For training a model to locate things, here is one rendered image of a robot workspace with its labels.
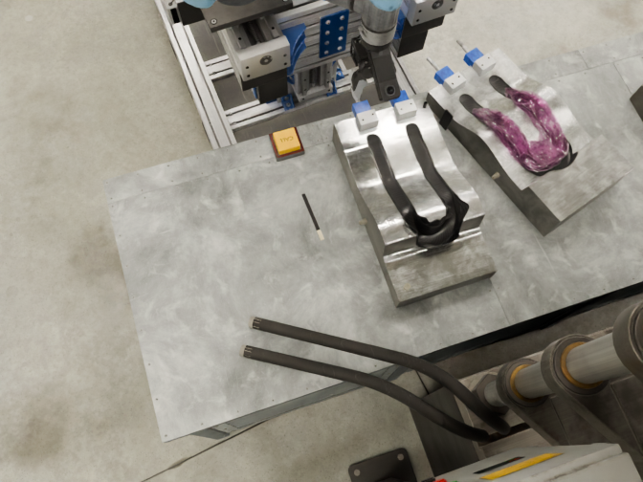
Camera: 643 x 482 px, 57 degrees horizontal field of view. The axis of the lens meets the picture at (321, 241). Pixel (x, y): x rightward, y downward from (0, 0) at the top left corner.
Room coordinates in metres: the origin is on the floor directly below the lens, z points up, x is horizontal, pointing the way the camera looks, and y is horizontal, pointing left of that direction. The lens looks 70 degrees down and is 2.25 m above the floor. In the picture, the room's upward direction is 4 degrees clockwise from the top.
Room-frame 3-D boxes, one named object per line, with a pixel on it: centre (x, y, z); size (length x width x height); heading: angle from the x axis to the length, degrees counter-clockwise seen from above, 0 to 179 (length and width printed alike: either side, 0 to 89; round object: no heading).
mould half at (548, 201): (0.86, -0.52, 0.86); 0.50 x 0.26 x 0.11; 39
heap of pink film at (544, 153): (0.85, -0.52, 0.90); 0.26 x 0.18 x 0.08; 39
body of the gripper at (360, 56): (0.86, -0.08, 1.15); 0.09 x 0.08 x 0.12; 22
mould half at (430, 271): (0.64, -0.22, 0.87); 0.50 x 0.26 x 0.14; 22
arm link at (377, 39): (0.86, -0.08, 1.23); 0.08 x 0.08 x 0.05
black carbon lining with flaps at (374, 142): (0.66, -0.23, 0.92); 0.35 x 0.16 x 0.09; 22
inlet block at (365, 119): (0.88, -0.08, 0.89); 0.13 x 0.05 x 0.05; 23
